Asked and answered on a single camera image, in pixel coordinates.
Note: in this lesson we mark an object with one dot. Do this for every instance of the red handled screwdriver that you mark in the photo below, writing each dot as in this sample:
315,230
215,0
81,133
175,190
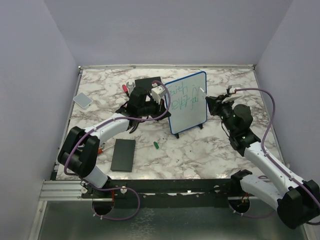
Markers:
125,89

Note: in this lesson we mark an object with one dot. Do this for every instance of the blue framed whiteboard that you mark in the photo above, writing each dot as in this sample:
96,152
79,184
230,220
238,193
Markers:
187,107

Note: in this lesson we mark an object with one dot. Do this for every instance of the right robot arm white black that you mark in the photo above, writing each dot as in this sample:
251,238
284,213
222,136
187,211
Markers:
295,200

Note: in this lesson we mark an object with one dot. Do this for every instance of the green marker cap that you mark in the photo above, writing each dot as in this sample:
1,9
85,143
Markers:
156,145

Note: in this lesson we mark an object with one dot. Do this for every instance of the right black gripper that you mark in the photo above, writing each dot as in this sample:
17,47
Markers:
214,101

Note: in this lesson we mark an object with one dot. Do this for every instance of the silver wrench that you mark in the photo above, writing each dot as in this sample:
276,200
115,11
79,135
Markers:
130,85

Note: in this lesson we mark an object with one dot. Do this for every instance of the black handled pliers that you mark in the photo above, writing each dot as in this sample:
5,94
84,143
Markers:
133,124

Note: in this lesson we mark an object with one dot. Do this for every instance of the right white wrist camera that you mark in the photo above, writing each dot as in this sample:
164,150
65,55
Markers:
232,94

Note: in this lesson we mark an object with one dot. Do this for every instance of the green whiteboard marker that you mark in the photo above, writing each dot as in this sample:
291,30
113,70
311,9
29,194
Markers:
203,93

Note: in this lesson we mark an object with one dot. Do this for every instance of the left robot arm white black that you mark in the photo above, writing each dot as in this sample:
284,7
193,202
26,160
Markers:
79,151

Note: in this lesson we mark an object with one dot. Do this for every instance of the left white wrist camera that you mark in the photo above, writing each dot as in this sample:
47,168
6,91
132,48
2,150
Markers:
157,92

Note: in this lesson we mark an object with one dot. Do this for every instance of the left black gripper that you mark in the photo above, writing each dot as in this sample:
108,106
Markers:
160,108

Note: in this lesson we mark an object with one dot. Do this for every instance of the black network switch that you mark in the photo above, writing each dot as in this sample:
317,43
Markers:
146,83

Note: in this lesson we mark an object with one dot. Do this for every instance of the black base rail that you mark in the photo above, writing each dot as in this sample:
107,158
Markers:
132,194

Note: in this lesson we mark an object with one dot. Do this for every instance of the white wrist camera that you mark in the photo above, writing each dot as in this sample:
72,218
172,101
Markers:
232,94
157,92

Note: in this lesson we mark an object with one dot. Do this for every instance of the white square device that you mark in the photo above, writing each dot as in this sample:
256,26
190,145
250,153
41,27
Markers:
82,100

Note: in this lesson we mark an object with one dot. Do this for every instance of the black rectangular box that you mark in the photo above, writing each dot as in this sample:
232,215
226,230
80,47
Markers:
123,155

